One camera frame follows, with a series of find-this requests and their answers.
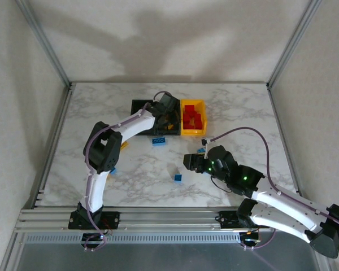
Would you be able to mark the small blue lego brick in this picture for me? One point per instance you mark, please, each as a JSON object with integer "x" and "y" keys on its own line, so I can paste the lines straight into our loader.
{"x": 200, "y": 150}
{"x": 178, "y": 178}

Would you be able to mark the large blue lego brick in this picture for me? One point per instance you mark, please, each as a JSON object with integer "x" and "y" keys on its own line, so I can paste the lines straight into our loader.
{"x": 159, "y": 141}
{"x": 113, "y": 170}

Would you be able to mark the yellow black striped lego brick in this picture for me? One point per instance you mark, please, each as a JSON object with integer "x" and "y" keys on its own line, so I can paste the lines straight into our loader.
{"x": 124, "y": 145}

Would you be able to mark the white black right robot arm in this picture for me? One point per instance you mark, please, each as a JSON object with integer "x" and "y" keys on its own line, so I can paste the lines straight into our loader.
{"x": 285, "y": 203}

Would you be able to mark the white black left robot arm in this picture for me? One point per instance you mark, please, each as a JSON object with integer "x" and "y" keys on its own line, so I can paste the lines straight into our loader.
{"x": 97, "y": 186}

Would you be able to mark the black plastic bin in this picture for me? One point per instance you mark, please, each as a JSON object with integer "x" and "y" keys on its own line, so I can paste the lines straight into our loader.
{"x": 138, "y": 105}
{"x": 165, "y": 133}

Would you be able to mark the yellow plastic bin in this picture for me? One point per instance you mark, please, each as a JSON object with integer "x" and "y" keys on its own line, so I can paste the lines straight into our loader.
{"x": 192, "y": 132}

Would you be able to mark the black controller board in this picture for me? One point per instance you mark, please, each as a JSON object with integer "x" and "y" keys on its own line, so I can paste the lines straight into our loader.
{"x": 89, "y": 237}
{"x": 250, "y": 237}

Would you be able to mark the perforated grey metal strip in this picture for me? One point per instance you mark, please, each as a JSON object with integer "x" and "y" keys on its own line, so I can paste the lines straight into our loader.
{"x": 158, "y": 238}

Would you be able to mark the grey metal shelf panel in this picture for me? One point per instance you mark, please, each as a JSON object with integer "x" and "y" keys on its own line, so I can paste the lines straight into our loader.
{"x": 172, "y": 259}

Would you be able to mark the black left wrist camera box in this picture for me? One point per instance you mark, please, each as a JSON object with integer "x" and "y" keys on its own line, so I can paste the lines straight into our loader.
{"x": 168, "y": 100}

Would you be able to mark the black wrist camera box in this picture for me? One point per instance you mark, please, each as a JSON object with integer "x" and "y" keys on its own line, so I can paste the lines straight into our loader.
{"x": 219, "y": 153}
{"x": 168, "y": 100}

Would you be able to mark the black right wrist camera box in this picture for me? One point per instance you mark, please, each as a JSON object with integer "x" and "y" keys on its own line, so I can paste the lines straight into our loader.
{"x": 219, "y": 153}

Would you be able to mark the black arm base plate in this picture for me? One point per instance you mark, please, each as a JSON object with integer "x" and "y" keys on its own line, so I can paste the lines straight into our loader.
{"x": 113, "y": 220}
{"x": 227, "y": 220}

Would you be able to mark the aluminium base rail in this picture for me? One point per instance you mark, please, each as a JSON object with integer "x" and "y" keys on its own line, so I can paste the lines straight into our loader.
{"x": 172, "y": 218}

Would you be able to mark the aluminium side rail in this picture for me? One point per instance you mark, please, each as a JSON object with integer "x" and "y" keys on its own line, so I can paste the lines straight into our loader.
{"x": 56, "y": 135}

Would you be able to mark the short aluminium frame post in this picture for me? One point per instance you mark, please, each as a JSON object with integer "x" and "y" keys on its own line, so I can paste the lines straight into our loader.
{"x": 12, "y": 254}
{"x": 331, "y": 265}

